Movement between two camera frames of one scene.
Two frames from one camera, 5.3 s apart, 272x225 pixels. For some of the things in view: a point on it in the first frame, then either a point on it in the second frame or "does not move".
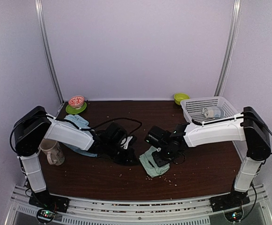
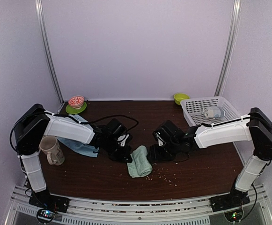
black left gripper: [130, 154] does not move
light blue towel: [82, 122] does not move
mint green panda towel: [150, 165] to [139, 165]
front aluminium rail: [191, 212] does not move
